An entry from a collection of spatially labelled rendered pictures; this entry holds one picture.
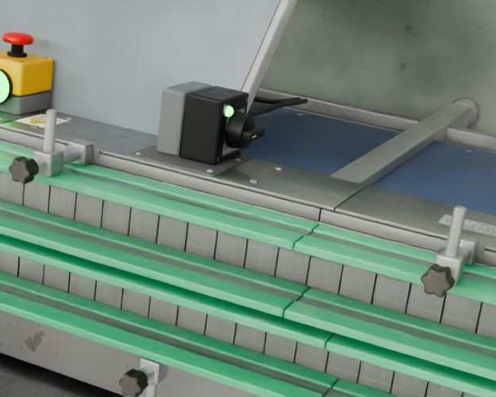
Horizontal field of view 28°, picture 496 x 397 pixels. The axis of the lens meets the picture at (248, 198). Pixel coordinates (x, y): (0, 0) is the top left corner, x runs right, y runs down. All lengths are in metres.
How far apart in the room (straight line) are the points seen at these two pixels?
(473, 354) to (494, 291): 0.08
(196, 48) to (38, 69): 0.22
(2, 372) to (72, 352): 0.10
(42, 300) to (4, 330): 0.12
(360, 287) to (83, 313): 0.34
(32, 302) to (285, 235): 0.35
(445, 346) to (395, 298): 0.09
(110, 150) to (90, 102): 0.16
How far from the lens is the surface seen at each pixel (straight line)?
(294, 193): 1.10
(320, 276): 1.09
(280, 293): 1.07
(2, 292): 1.24
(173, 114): 1.18
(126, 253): 1.12
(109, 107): 1.32
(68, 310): 1.21
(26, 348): 1.32
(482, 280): 1.00
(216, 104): 1.15
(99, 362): 1.27
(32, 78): 1.32
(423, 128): 1.59
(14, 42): 1.32
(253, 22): 1.21
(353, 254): 0.99
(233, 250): 1.13
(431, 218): 1.09
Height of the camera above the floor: 1.86
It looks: 63 degrees down
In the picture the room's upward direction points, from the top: 118 degrees counter-clockwise
